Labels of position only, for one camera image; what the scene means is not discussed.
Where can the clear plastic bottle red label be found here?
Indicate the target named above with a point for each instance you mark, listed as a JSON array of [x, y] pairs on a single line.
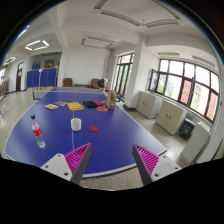
[[37, 132]]

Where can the white cabinet far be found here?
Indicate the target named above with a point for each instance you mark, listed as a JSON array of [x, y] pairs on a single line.
[[148, 105]]

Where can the large right window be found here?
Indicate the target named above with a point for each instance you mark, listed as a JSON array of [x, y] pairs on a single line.
[[191, 85]]

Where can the white cabinet nearest right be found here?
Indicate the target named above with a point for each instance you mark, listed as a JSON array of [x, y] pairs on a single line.
[[198, 139]]

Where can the red table tennis paddle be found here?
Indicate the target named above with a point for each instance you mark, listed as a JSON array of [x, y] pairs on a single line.
[[102, 108]]

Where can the tall middle window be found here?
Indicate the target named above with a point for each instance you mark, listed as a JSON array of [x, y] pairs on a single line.
[[122, 73]]

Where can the brown armchair left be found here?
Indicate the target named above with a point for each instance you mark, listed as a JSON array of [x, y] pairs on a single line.
[[67, 82]]

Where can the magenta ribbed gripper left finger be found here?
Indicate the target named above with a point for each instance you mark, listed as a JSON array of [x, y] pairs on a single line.
[[70, 166]]

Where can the brown armchair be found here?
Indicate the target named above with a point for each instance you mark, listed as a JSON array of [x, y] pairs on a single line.
[[67, 82], [94, 83]]

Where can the blue partition boards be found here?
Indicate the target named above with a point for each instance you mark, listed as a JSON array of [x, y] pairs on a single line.
[[41, 77]]

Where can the colourful small book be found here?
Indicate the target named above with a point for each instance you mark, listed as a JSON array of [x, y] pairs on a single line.
[[51, 106]]

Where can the white cabinet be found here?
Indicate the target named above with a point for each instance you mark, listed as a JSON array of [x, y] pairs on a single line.
[[170, 117], [148, 105], [198, 139]]

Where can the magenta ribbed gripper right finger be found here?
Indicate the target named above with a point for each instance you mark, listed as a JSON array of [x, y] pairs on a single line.
[[152, 167]]

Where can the black bin under window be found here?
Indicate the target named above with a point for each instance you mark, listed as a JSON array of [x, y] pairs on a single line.
[[186, 129]]

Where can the blue table tennis table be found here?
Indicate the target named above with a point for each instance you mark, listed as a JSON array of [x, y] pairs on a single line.
[[111, 145]]

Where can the small red round lid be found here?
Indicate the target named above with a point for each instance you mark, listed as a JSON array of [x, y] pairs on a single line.
[[93, 128]]

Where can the yellow book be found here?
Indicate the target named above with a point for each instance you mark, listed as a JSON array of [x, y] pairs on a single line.
[[73, 106]]

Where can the square ceiling light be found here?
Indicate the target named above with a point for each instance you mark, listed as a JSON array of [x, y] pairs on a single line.
[[37, 45]]

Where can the white cabinet near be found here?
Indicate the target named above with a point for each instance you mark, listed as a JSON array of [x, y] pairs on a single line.
[[170, 117]]

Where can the grey pink booklet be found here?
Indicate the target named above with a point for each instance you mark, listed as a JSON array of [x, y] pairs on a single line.
[[60, 103]]

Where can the white plastic cup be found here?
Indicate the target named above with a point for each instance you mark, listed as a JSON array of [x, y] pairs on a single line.
[[76, 124]]

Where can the person in dark top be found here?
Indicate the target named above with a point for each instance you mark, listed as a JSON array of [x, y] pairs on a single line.
[[102, 84]]

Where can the brown armchair right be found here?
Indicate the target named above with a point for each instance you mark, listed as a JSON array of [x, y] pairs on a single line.
[[94, 83]]

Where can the dark wooden door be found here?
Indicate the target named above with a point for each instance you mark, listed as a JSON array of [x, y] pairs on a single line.
[[19, 76]]

